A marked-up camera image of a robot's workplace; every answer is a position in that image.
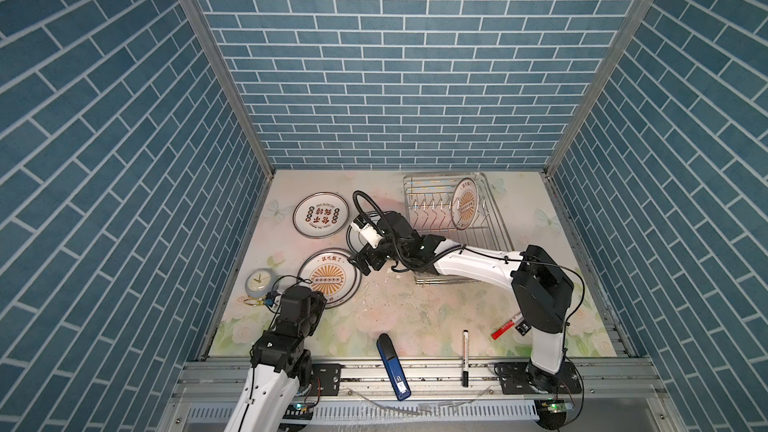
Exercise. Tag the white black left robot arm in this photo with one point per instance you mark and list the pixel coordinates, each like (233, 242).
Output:
(280, 363)

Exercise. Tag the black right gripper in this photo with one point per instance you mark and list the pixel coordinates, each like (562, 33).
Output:
(360, 262)

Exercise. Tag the black white marker pen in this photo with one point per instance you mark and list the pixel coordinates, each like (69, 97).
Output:
(465, 357)

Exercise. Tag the blue stapler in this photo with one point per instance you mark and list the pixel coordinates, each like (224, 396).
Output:
(393, 367)

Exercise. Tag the white plate red chinese characters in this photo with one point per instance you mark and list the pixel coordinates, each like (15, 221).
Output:
(321, 215)

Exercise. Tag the steel wire dish rack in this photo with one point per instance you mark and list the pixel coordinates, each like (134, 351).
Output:
(432, 202)

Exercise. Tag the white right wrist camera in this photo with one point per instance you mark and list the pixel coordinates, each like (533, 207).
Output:
(368, 234)

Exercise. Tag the aluminium corner post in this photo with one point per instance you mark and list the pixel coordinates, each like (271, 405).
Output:
(628, 28)
(206, 39)

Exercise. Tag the aluminium corner post left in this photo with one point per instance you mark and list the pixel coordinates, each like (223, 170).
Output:
(206, 39)

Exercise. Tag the red white marker pen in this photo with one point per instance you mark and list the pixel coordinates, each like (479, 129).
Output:
(506, 326)

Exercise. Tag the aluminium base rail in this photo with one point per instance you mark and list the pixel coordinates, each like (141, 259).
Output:
(482, 394)

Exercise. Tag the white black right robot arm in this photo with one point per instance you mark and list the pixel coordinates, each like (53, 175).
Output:
(428, 289)

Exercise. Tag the aluminium corner post right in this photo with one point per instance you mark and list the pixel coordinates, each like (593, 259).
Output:
(628, 28)

